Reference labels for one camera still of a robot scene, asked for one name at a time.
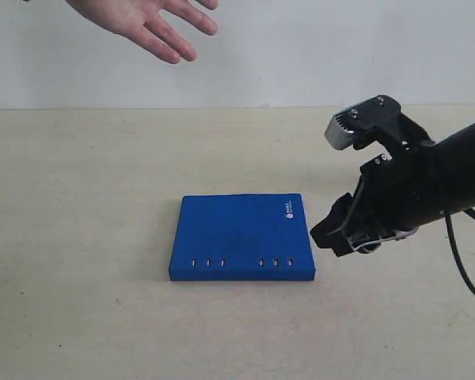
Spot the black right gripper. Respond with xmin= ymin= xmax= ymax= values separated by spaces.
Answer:
xmin=309 ymin=152 xmax=420 ymax=259

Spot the blue ring binder notebook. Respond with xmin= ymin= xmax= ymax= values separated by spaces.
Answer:
xmin=169 ymin=193 xmax=316 ymax=281

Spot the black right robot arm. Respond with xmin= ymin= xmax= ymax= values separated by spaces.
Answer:
xmin=310 ymin=123 xmax=475 ymax=257

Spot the person's open hand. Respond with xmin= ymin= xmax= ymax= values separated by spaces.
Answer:
xmin=67 ymin=0 xmax=218 ymax=65

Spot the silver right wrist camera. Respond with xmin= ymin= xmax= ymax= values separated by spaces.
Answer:
xmin=324 ymin=95 xmax=401 ymax=150

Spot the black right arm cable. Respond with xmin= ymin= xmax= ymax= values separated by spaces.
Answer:
xmin=443 ymin=208 xmax=475 ymax=309

